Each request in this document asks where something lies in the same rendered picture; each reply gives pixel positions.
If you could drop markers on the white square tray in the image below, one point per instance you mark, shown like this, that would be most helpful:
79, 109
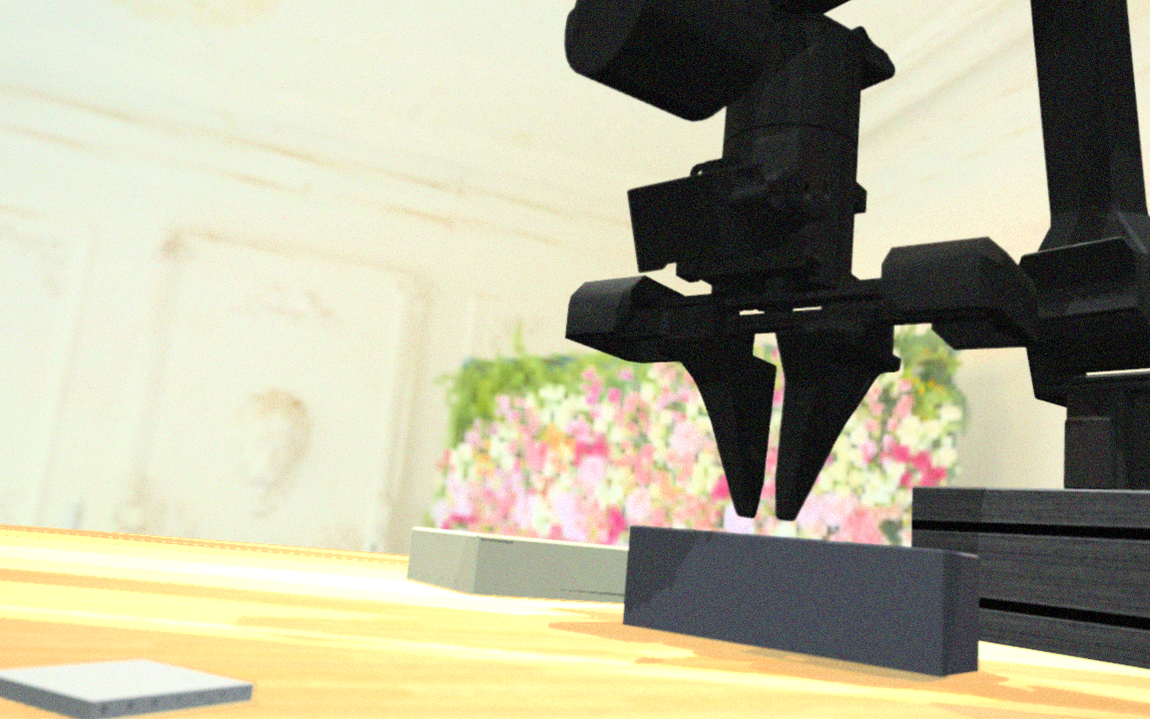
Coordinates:
505, 565

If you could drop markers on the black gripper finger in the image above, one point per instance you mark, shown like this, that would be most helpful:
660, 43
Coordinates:
737, 390
827, 373

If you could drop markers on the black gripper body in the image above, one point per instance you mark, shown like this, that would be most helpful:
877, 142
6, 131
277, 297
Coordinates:
971, 291

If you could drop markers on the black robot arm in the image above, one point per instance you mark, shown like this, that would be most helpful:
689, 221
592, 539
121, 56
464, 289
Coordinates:
784, 62

